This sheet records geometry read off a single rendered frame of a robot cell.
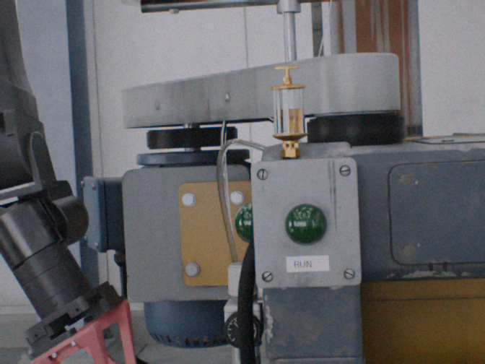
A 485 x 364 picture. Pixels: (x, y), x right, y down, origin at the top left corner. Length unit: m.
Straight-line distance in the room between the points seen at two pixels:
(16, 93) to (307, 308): 0.36
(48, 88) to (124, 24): 0.73
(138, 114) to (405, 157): 0.50
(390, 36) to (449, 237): 0.53
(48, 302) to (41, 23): 4.90
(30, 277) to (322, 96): 0.32
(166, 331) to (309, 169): 0.56
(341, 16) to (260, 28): 4.73
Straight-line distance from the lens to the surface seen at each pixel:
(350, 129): 0.80
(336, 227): 0.64
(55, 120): 5.66
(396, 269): 0.70
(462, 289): 0.95
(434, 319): 1.01
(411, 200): 0.69
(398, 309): 1.00
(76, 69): 6.05
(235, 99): 0.93
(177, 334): 1.15
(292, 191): 0.64
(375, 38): 1.19
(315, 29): 1.25
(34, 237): 0.87
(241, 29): 5.92
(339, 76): 0.81
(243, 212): 0.66
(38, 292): 0.87
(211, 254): 1.08
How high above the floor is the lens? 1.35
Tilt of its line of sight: 3 degrees down
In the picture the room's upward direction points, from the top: 3 degrees counter-clockwise
